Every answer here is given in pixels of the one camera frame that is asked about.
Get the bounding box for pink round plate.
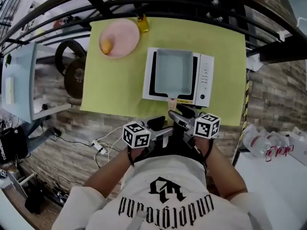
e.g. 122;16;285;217
98;18;141;59

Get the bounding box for green tablecloth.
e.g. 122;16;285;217
79;16;248;127

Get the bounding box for white cardboard box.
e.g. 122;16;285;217
286;126;307;167

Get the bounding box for brown round table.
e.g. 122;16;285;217
64;57;86;100

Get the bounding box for white work table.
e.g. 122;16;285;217
233;149;307;230

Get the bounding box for black shorts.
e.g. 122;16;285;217
148;118;205;164

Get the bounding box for person's right forearm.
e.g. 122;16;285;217
193;138;248;200

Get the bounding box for small green plant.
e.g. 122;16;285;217
4;53;13;69

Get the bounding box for grey chest strap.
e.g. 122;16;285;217
129;209;148;230

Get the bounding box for white power strip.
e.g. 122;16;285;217
92;139;107;155

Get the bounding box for black metal railing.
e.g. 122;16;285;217
0;0;307;65

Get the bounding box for white power cable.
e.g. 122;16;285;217
100;117;140;161

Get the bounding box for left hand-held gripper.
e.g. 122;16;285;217
122;115;174;157

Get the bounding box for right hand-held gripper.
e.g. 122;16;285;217
168;103;221;146

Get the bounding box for yellow round fruit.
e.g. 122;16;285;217
100;38;114;55

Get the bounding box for yellow black hazard tape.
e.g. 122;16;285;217
239;79;251;141

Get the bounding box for black floor cable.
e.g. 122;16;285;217
56;135;114;170

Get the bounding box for white printed t-shirt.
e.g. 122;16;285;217
51;154;265;230

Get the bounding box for yellow oil bottle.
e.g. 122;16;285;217
136;13;150;34

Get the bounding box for person's left forearm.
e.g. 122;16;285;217
83;147;142;198

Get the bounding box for wrapped pack of water bottles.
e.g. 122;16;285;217
241;123;295;163

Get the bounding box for white side table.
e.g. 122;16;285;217
0;41;73;125

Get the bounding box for light blue square tray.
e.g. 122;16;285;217
153;48;194;113

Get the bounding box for black wrist strap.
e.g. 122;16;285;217
196;138;214;170
127;146;136;168

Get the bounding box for black bag white print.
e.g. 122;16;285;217
0;125;29;165

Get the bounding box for white rectangular block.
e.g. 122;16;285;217
4;76;16;105

